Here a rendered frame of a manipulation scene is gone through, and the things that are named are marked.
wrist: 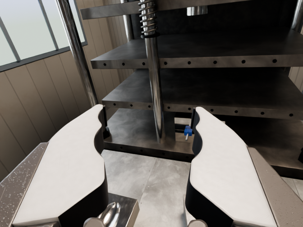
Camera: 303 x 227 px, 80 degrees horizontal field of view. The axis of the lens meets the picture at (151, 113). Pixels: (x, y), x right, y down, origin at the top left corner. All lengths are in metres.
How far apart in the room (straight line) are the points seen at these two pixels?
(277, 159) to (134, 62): 0.87
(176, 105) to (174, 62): 0.24
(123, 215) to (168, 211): 0.19
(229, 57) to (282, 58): 0.20
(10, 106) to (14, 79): 0.27
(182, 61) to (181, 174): 0.54
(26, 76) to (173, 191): 2.02
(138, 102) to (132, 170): 0.38
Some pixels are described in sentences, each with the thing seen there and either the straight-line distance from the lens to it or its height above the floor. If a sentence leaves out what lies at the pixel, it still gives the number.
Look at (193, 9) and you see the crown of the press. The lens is 1.13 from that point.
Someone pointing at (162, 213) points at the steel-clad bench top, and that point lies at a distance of 0.83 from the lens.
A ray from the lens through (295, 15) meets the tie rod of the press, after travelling 1.55.
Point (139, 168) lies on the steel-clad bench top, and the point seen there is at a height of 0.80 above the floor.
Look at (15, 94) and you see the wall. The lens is 2.40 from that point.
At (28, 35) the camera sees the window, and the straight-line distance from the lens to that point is 2.47.
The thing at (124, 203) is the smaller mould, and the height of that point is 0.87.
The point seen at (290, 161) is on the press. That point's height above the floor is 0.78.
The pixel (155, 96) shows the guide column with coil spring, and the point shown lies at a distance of 0.96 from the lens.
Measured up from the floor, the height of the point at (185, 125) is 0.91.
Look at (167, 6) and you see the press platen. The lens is 0.92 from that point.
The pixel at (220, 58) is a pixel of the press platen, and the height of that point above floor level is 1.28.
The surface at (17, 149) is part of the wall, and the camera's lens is 2.53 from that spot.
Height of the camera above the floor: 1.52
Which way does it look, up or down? 31 degrees down
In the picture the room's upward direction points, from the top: 7 degrees counter-clockwise
